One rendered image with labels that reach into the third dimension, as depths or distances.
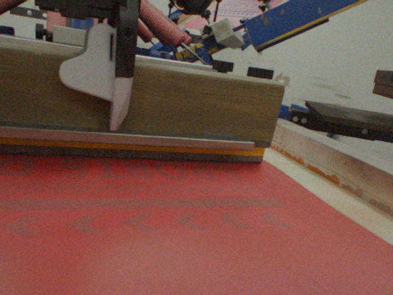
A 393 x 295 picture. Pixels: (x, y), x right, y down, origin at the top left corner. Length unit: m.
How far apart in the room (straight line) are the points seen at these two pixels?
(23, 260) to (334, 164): 0.33
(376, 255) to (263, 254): 0.09
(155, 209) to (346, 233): 0.15
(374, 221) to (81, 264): 0.25
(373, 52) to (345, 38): 0.33
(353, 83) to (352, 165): 2.56
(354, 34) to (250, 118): 2.69
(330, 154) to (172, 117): 0.19
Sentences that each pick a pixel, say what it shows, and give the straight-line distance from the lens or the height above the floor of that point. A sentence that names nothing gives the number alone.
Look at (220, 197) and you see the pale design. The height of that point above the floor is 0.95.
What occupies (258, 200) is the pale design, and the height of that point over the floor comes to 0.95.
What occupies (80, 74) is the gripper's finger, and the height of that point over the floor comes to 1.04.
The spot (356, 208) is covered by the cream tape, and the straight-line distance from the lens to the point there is 0.37.
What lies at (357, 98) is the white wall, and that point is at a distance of 2.91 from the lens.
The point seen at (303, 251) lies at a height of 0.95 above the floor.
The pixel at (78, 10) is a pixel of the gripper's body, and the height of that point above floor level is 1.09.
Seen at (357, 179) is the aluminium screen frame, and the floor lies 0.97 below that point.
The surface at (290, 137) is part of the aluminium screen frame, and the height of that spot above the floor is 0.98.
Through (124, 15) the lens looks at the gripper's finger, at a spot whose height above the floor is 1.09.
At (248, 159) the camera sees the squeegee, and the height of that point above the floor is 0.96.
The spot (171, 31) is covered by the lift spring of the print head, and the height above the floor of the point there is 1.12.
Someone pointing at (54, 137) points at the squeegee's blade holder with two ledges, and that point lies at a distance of 0.34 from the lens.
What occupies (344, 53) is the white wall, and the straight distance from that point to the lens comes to 3.09.
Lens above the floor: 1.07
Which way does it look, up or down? 16 degrees down
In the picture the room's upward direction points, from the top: 9 degrees clockwise
